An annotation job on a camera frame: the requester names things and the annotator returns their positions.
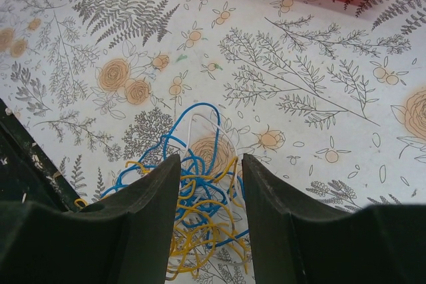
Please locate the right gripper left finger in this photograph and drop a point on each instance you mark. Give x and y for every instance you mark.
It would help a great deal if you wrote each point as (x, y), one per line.
(123, 238)

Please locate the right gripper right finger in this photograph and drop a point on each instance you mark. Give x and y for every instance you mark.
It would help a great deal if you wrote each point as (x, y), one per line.
(297, 239)

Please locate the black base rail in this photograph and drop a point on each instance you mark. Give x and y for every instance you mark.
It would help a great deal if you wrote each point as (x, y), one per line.
(27, 173)

